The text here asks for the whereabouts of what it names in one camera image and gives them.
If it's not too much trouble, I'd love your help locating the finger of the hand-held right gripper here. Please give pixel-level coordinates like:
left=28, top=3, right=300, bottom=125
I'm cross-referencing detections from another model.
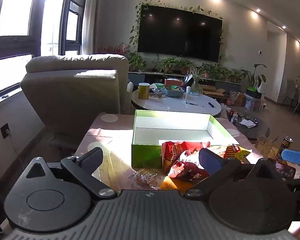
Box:
left=281, top=149, right=300, bottom=167

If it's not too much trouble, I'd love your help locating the brown cardboard box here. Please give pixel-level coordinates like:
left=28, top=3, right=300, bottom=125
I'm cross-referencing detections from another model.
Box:
left=202, top=85, right=230, bottom=103

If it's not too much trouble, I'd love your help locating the glass cup with spoon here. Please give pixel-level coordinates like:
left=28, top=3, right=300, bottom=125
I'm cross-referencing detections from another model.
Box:
left=254, top=135, right=279, bottom=159

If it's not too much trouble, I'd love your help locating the white cloth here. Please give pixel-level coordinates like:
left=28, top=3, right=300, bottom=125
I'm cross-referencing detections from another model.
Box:
left=240, top=119, right=257, bottom=128

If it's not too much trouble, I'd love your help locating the black wall television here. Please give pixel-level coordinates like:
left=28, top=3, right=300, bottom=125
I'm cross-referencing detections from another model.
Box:
left=137, top=4, right=223, bottom=63

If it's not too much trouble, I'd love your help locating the white cable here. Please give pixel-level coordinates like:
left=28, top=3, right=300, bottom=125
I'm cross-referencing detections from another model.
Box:
left=7, top=130, right=23, bottom=170

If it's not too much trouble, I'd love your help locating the yellow striped snack packet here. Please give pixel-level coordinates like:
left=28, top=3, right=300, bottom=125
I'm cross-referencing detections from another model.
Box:
left=210, top=144, right=252, bottom=161

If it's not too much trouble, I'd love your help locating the grey television cabinet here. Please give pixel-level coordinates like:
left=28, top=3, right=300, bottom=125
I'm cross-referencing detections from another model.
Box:
left=128, top=71, right=242, bottom=90

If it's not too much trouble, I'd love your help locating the clear pastry packet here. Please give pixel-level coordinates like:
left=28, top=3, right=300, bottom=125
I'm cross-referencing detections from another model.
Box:
left=129, top=169, right=167, bottom=190

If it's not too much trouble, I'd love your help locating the glass vase with grass plant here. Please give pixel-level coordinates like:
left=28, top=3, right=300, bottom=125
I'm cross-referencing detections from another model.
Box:
left=187, top=66, right=208, bottom=93

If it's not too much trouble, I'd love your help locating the orange box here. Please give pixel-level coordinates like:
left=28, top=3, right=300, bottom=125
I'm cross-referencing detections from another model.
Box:
left=164, top=78, right=184, bottom=87

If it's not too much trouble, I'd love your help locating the green cardboard box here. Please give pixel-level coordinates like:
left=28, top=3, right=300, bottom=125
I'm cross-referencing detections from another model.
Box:
left=131, top=109, right=240, bottom=168

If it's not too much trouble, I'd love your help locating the red flower plant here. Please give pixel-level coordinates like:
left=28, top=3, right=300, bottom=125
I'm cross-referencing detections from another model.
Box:
left=97, top=42, right=129, bottom=55

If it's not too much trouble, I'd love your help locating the narrow black framed window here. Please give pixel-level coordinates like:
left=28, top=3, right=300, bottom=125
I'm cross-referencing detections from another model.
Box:
left=60, top=0, right=90, bottom=55

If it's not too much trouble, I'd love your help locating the bright red snack packet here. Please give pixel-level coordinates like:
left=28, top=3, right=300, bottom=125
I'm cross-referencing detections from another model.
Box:
left=161, top=141, right=212, bottom=175

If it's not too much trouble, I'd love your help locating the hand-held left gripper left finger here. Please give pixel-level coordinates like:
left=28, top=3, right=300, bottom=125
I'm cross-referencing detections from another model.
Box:
left=21, top=147, right=118, bottom=201

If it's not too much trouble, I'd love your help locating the black and yellow can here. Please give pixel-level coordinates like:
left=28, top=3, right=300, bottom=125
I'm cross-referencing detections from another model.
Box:
left=277, top=136, right=293, bottom=160

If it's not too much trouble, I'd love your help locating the beige curtain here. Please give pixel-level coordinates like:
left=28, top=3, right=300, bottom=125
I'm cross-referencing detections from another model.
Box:
left=81, top=0, right=100, bottom=55

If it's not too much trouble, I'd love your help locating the clear storage box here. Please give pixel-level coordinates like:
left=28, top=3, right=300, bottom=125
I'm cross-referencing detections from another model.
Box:
left=245, top=97, right=265, bottom=112

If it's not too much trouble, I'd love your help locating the wide black framed window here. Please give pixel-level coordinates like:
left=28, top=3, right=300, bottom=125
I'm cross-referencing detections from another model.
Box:
left=0, top=0, right=49, bottom=98

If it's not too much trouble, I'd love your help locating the pink dotted tablecloth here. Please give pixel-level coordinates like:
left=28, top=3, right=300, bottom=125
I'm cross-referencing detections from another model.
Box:
left=74, top=112, right=268, bottom=193

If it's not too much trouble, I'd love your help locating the black wall socket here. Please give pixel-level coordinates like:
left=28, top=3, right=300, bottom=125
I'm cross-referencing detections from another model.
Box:
left=0, top=123, right=12, bottom=139

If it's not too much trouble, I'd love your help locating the large leafy plant white pot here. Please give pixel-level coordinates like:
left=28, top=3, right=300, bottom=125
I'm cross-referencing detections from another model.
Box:
left=240, top=64, right=267, bottom=93

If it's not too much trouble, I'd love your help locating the row of potted plants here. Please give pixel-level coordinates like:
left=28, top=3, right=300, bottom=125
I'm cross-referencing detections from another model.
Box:
left=127, top=52, right=243, bottom=84

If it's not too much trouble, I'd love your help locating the blue basket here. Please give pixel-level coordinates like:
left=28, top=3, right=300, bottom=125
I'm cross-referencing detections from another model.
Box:
left=164, top=86, right=185, bottom=98

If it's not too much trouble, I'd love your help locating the dark oval table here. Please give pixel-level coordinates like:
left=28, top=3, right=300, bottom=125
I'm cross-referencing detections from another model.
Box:
left=225, top=107, right=270, bottom=140

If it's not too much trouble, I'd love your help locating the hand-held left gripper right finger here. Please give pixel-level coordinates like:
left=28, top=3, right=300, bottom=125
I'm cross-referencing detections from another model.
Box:
left=184, top=148, right=294, bottom=200

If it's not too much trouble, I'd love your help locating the yellow canister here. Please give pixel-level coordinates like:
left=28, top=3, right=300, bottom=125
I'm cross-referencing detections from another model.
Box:
left=138, top=82, right=150, bottom=100

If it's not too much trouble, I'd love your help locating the dark red snack packet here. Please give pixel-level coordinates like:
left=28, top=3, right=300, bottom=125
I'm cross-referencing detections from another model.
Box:
left=169, top=150, right=210, bottom=183

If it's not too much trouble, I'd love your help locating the green and black box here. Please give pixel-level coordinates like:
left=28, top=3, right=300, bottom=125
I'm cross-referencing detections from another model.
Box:
left=245, top=86, right=263, bottom=99

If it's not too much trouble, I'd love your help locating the pile of wrappers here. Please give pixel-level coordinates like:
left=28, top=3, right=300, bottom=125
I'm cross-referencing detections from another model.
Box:
left=149, top=87, right=167, bottom=98

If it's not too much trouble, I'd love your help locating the beige sofa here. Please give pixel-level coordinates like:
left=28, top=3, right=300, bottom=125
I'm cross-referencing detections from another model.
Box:
left=20, top=54, right=134, bottom=140

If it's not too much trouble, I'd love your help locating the round white table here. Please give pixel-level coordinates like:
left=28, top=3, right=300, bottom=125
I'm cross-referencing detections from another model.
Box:
left=131, top=90, right=222, bottom=118

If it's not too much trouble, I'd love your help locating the clear plastic bag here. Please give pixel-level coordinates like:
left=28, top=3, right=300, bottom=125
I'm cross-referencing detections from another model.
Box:
left=219, top=104, right=230, bottom=119

